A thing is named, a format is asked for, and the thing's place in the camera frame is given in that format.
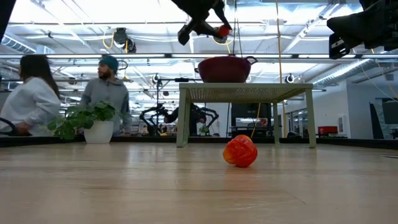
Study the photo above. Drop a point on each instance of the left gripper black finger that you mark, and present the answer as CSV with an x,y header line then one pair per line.
x,y
222,14
205,28

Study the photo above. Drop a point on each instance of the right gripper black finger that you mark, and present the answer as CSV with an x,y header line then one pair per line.
x,y
354,25

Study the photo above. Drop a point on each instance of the small red wrinkled fruit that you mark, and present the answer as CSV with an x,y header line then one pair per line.
x,y
239,154

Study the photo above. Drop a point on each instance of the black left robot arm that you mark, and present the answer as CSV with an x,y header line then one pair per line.
x,y
6,12

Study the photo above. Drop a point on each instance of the black background robot arm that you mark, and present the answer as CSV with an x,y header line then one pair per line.
x,y
211,113
158,110

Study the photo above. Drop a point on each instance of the pale green perforated shelf riser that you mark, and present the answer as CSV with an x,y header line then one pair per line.
x,y
236,93

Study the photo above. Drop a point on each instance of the dark background equipment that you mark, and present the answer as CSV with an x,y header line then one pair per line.
x,y
388,115

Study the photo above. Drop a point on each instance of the black cabinet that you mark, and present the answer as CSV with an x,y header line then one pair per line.
x,y
248,113

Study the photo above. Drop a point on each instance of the small background plant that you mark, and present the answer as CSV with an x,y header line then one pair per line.
x,y
204,129

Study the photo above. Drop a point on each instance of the red storage bin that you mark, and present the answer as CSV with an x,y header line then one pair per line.
x,y
327,130

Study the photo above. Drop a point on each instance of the person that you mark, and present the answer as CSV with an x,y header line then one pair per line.
x,y
31,99
105,90

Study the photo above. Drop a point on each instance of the green plant in white pot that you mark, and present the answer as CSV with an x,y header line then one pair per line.
x,y
99,132

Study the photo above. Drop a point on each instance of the black metal rig frame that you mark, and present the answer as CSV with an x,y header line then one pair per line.
x,y
149,139

